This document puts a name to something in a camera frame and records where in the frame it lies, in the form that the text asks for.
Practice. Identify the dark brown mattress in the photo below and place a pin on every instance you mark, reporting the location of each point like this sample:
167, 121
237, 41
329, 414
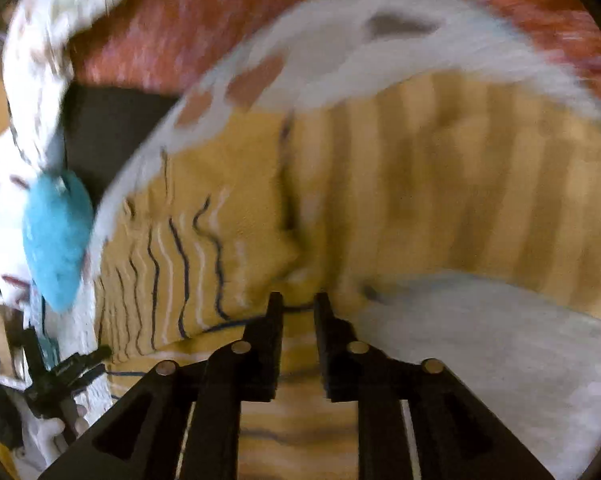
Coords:
115, 130

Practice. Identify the orange floral bed sheet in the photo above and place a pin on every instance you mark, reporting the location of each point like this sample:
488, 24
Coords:
205, 10

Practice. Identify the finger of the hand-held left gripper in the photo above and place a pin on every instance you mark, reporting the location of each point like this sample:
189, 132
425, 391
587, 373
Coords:
88, 356

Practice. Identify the white ruffled printed cloth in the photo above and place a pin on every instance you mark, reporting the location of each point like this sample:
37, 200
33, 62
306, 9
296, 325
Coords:
40, 60

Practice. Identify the person's left hand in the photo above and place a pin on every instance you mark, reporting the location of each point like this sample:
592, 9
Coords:
48, 432

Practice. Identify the yellow striped shirt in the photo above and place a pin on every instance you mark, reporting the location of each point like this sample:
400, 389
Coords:
405, 185

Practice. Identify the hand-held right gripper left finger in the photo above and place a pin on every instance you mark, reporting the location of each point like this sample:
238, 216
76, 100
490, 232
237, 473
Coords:
269, 345

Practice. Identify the white heart print quilt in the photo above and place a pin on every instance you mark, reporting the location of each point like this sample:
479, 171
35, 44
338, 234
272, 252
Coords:
480, 350

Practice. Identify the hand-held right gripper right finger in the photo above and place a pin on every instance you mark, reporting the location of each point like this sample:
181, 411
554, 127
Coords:
326, 345

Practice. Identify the teal pillow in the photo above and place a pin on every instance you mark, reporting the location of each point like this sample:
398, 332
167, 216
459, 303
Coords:
58, 240

